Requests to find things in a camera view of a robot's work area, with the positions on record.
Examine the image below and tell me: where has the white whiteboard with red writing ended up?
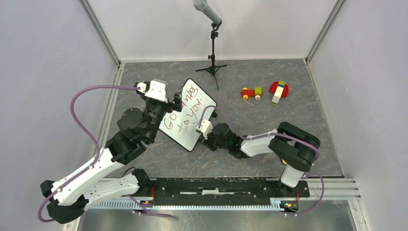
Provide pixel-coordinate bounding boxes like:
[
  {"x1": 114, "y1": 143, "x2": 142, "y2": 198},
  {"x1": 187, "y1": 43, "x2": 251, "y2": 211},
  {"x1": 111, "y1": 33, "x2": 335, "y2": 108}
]
[{"x1": 159, "y1": 79, "x2": 217, "y2": 152}]

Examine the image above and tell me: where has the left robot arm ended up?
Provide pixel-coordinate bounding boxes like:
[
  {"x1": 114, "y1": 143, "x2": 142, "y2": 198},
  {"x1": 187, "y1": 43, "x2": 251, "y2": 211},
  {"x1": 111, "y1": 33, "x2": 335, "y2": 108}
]
[{"x1": 40, "y1": 92, "x2": 183, "y2": 224}]

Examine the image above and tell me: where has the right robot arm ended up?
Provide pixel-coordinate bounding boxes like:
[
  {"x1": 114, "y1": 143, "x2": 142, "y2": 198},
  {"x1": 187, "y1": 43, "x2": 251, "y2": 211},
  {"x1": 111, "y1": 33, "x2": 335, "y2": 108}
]
[{"x1": 196, "y1": 120, "x2": 321, "y2": 196}]

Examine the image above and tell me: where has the black microphone tripod stand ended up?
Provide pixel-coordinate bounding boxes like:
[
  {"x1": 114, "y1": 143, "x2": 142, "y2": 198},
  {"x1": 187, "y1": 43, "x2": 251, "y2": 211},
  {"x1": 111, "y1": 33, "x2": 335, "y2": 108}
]
[{"x1": 195, "y1": 21, "x2": 227, "y2": 90}]

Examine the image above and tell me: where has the red toy block car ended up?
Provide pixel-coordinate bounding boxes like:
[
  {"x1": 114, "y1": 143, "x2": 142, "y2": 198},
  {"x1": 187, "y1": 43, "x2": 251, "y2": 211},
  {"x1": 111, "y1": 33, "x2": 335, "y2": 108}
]
[{"x1": 240, "y1": 88, "x2": 263, "y2": 100}]

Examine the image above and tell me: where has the red white toy block figure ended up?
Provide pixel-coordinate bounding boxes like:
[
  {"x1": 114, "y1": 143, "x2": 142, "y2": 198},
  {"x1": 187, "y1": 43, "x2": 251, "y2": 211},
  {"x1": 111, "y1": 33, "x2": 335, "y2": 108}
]
[{"x1": 269, "y1": 81, "x2": 289, "y2": 104}]

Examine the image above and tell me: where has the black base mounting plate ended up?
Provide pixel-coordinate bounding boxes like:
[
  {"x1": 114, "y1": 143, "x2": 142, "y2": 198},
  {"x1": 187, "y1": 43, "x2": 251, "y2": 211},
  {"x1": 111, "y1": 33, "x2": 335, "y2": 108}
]
[{"x1": 132, "y1": 177, "x2": 310, "y2": 206}]

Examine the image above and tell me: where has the grey microphone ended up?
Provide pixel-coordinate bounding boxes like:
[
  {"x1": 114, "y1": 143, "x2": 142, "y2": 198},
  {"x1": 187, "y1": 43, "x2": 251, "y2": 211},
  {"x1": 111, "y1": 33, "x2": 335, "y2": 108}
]
[{"x1": 192, "y1": 0, "x2": 222, "y2": 25}]

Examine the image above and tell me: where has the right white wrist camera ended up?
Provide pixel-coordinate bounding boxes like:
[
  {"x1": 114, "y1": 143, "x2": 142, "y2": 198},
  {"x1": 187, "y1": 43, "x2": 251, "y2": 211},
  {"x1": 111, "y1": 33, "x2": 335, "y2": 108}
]
[{"x1": 196, "y1": 119, "x2": 213, "y2": 140}]

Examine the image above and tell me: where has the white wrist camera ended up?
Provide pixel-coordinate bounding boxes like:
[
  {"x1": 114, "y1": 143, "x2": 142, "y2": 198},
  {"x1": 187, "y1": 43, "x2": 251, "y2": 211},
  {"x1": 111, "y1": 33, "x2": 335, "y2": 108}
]
[
  {"x1": 196, "y1": 119, "x2": 213, "y2": 140},
  {"x1": 134, "y1": 79, "x2": 168, "y2": 103}
]

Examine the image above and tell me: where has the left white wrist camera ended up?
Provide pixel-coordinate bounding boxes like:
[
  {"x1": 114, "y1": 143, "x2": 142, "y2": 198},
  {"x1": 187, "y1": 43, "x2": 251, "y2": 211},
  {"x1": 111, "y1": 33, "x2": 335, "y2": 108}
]
[{"x1": 134, "y1": 79, "x2": 168, "y2": 103}]

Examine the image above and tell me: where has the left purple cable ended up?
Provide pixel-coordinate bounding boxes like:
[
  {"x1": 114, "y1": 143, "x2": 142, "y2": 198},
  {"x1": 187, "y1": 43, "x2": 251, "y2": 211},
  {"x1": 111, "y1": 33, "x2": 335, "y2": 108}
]
[{"x1": 38, "y1": 85, "x2": 141, "y2": 222}]

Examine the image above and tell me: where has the left corner aluminium post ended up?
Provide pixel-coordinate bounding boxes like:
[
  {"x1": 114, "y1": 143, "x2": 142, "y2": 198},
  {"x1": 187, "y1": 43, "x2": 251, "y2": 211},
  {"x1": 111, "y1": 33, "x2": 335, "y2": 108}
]
[{"x1": 79, "y1": 0, "x2": 121, "y2": 66}]

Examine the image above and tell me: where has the corner aluminium post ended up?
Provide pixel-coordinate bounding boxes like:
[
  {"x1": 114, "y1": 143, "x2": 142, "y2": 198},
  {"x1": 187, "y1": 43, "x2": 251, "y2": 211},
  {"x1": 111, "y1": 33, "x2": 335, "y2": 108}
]
[
  {"x1": 79, "y1": 0, "x2": 121, "y2": 66},
  {"x1": 304, "y1": 0, "x2": 346, "y2": 65}
]

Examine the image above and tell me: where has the aluminium frame rail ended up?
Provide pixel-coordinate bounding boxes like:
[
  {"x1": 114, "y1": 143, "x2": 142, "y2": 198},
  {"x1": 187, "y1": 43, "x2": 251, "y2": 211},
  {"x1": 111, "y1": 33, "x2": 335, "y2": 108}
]
[{"x1": 90, "y1": 177, "x2": 361, "y2": 211}]

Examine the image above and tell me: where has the right corner aluminium post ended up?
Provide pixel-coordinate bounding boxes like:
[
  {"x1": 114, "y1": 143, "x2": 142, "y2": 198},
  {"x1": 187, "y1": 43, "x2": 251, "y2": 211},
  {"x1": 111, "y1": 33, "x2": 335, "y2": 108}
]
[{"x1": 304, "y1": 0, "x2": 346, "y2": 65}]

